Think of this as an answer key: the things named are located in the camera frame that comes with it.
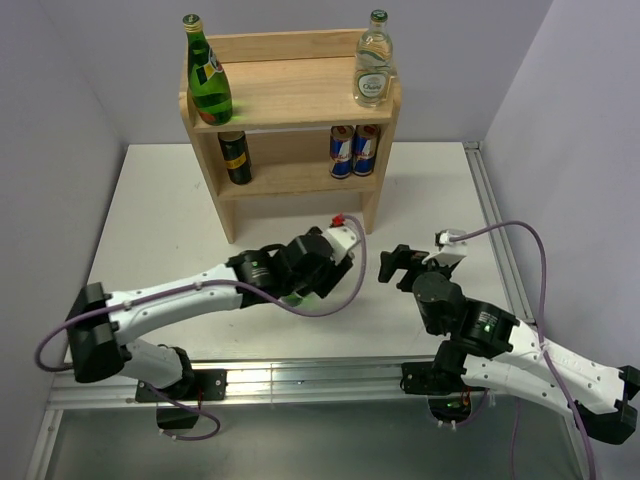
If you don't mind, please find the black gold can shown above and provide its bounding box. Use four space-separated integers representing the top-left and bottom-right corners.
218 131 252 185

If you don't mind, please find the large clear soda water bottle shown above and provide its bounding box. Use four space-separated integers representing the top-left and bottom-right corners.
353 9 394 107

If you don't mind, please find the green bottle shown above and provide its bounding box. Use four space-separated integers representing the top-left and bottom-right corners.
182 14 233 126
281 294 315 307

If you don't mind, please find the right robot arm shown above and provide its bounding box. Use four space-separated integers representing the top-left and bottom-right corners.
378 244 639 445

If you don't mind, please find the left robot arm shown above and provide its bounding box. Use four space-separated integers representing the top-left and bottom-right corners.
67 226 360 400

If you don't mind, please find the wooden two-tier shelf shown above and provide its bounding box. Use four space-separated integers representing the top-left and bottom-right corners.
179 29 402 242

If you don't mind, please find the right blue energy drink can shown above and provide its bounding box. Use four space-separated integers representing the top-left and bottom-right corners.
352 124 380 177

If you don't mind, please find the blue energy drink can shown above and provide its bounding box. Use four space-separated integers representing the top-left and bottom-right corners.
329 125 355 179
352 124 380 177

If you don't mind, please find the left blue energy drink can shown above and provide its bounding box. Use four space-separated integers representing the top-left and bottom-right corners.
329 125 355 179

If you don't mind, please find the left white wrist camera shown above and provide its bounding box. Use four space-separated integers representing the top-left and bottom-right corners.
321 214 360 265

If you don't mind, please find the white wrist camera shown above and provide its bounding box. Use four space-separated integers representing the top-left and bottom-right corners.
321 214 360 265
422 229 468 267

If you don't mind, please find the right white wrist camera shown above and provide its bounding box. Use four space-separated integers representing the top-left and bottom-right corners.
422 229 468 267

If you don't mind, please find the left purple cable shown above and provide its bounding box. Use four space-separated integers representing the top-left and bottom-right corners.
33 215 369 442

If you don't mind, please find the purple cable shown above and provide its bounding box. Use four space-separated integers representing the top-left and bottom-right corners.
33 215 369 442
449 219 599 480

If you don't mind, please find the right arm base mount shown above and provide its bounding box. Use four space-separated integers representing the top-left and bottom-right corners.
399 361 490 432

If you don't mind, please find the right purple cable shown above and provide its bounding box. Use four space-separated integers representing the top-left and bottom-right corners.
449 219 599 480

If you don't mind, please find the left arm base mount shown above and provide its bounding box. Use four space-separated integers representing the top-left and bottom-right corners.
134 369 227 441

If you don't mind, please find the aluminium frame rail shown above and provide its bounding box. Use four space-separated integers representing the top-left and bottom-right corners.
26 143 588 479

